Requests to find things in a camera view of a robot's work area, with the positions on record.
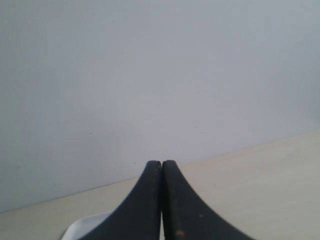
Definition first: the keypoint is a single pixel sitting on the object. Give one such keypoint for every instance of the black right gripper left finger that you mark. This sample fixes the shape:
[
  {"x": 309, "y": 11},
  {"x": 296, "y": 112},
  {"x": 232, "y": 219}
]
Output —
[{"x": 138, "y": 217}]

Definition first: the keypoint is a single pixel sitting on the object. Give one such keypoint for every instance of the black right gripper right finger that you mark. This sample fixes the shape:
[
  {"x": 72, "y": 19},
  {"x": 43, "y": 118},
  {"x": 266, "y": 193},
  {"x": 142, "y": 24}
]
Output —
[{"x": 186, "y": 216}]

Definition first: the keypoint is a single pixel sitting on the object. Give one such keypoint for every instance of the white rectangular tray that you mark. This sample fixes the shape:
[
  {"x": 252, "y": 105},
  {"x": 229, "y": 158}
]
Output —
[{"x": 84, "y": 225}]

